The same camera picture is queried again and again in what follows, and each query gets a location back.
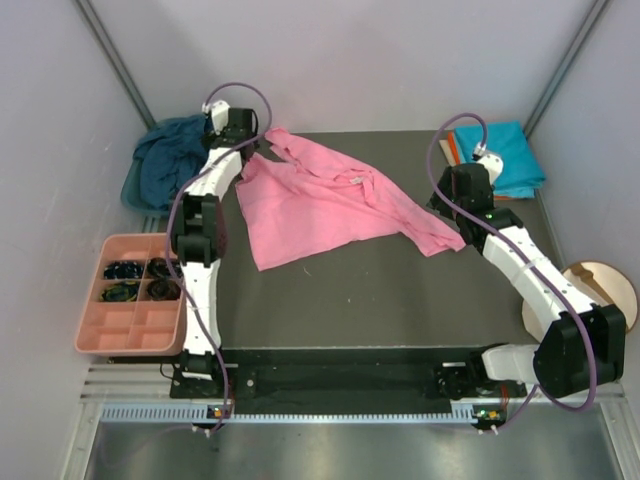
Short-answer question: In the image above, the pink t shirt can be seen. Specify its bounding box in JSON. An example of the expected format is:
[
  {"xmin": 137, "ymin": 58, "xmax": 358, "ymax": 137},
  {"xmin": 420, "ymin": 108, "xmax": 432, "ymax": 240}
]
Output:
[{"xmin": 236, "ymin": 128, "xmax": 465, "ymax": 271}]

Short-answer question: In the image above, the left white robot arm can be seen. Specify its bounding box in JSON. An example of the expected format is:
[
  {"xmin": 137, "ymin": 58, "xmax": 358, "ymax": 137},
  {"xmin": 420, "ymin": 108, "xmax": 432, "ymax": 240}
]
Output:
[{"xmin": 171, "ymin": 101, "xmax": 257, "ymax": 397}]

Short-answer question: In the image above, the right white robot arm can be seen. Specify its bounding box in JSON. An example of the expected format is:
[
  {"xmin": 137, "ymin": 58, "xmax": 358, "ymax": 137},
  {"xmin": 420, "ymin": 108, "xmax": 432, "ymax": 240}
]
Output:
[{"xmin": 428, "ymin": 162, "xmax": 627, "ymax": 399}]

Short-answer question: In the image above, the folded orange t shirt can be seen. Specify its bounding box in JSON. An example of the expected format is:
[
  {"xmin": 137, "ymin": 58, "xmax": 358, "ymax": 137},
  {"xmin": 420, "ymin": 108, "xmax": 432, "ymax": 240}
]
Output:
[{"xmin": 439, "ymin": 132, "xmax": 510, "ymax": 200}]

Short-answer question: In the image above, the folded beige t shirt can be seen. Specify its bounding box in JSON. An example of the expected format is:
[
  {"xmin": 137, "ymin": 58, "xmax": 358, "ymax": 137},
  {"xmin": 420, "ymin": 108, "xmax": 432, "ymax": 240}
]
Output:
[{"xmin": 438, "ymin": 138, "xmax": 516, "ymax": 202}]

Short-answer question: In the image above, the folded turquoise t shirt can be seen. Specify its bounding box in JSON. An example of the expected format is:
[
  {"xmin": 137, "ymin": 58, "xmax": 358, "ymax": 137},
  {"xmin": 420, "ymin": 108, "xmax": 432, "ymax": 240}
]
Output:
[{"xmin": 452, "ymin": 121, "xmax": 546, "ymax": 199}]

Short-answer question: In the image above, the dark blue t shirt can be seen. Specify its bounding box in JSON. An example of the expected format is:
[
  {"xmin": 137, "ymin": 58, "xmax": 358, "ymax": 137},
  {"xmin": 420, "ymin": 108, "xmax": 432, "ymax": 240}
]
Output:
[{"xmin": 132, "ymin": 114, "xmax": 211, "ymax": 211}]

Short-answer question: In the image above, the teal plastic basket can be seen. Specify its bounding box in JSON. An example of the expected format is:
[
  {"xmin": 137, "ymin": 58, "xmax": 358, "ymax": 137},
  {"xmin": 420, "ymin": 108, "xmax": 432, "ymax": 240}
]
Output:
[{"xmin": 120, "ymin": 117, "xmax": 177, "ymax": 219}]

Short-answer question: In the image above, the dark patterned item back right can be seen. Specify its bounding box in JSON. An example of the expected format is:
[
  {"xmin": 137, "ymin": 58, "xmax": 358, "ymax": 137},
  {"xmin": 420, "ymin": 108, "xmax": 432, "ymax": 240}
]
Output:
[{"xmin": 146, "ymin": 257, "xmax": 171, "ymax": 280}]

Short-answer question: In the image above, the dark patterned item back left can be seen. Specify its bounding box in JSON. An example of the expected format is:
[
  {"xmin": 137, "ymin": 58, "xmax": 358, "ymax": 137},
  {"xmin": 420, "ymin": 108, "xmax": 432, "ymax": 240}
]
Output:
[{"xmin": 103, "ymin": 260, "xmax": 144, "ymax": 280}]

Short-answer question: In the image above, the dark patterned item front left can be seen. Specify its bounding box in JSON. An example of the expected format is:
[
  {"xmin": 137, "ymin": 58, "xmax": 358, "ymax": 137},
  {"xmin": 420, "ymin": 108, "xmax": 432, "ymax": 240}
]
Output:
[{"xmin": 99, "ymin": 281, "xmax": 139, "ymax": 303}]

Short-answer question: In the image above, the pink compartment tray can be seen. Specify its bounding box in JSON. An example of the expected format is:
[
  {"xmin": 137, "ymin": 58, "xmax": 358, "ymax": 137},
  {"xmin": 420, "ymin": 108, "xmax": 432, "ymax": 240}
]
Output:
[{"xmin": 75, "ymin": 233, "xmax": 186, "ymax": 357}]

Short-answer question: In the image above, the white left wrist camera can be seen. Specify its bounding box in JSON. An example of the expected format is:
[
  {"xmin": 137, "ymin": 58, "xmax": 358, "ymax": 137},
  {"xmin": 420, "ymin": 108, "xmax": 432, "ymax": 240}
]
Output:
[{"xmin": 202, "ymin": 100, "xmax": 230, "ymax": 134}]

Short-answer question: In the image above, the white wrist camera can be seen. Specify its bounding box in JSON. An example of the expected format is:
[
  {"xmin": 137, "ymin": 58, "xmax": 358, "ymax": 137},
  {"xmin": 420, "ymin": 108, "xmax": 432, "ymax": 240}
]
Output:
[
  {"xmin": 472, "ymin": 143, "xmax": 504, "ymax": 187},
  {"xmin": 202, "ymin": 100, "xmax": 230, "ymax": 134}
]

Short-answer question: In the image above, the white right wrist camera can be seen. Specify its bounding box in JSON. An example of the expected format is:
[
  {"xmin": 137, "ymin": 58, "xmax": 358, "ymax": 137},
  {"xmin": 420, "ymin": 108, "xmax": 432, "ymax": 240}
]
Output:
[{"xmin": 472, "ymin": 143, "xmax": 504, "ymax": 187}]

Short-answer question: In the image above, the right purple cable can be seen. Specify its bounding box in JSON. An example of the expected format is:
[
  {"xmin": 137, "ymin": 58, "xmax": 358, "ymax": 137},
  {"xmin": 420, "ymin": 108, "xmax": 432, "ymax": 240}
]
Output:
[{"xmin": 427, "ymin": 112, "xmax": 599, "ymax": 434}]

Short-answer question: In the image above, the purple cable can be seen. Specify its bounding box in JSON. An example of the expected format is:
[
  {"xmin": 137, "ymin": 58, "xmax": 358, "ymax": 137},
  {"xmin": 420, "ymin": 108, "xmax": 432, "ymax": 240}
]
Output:
[
  {"xmin": 164, "ymin": 81, "xmax": 275, "ymax": 434},
  {"xmin": 427, "ymin": 112, "xmax": 599, "ymax": 434}
]

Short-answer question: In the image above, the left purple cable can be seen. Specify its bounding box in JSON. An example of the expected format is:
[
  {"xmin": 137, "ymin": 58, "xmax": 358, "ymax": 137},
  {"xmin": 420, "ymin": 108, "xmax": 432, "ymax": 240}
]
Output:
[{"xmin": 164, "ymin": 81, "xmax": 275, "ymax": 434}]

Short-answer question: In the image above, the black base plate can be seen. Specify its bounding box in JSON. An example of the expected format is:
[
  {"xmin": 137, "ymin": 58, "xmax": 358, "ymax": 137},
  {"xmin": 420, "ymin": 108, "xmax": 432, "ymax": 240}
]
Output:
[{"xmin": 168, "ymin": 348, "xmax": 533, "ymax": 401}]

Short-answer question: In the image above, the grey slotted cable duct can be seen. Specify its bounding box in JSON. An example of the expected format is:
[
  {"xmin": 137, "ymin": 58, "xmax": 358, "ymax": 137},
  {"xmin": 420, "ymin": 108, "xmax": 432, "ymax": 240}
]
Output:
[{"xmin": 101, "ymin": 403, "xmax": 503, "ymax": 424}]

